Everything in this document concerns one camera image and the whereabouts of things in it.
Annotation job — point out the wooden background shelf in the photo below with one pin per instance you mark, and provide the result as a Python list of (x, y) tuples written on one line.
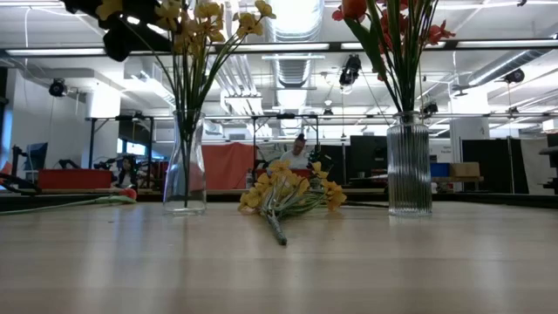
[(462, 179)]

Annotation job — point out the blue background monitor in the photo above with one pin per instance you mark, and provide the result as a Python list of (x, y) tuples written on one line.
[(38, 154)]

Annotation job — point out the red tulip stem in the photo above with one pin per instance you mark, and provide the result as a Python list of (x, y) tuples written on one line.
[(128, 193)]

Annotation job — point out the orange cloth panel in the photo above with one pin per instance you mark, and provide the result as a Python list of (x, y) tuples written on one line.
[(226, 165)]

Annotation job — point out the background black robot arm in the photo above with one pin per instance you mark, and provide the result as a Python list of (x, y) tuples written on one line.
[(126, 172)]

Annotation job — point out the black partition panel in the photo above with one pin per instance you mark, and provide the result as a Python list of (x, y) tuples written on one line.
[(492, 165)]

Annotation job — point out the orange tulip stem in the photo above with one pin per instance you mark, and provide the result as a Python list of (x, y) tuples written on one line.
[(354, 8)]

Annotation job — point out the long-stemmed yellow flower bunch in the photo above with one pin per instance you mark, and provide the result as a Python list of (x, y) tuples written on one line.
[(190, 87)]

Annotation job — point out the short yellow flower bunch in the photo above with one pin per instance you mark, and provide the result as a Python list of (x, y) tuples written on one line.
[(283, 187)]

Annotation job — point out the black background rig frame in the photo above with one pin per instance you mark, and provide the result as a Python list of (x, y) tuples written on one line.
[(92, 144), (255, 139)]

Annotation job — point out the blue plastic bin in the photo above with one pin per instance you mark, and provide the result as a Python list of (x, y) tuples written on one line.
[(440, 170)]

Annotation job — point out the black hanging ceiling camera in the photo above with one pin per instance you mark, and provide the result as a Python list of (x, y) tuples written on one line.
[(514, 76), (350, 70), (430, 107), (56, 88)]

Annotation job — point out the smooth clear glass vase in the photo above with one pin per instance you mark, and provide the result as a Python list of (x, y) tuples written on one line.
[(174, 183)]

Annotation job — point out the person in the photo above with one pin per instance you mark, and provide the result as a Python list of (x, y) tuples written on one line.
[(296, 160)]

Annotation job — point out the black aluminium table frame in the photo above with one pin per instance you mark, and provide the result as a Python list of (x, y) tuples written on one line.
[(501, 198)]

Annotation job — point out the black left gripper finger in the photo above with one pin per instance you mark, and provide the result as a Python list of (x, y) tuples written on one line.
[(152, 37), (120, 41)]

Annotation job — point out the ribbed clear glass vase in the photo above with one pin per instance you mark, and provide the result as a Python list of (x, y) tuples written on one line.
[(410, 174)]

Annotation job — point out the black overhead light bar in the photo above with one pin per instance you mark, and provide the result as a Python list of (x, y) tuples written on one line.
[(335, 45)]

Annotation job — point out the black equipment stand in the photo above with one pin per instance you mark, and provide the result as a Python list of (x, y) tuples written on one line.
[(553, 152)]

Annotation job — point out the red flower bunch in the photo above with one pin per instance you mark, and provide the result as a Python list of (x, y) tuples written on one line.
[(403, 74)]

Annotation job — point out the cardboard box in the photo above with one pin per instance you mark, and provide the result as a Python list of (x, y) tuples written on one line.
[(464, 169)]

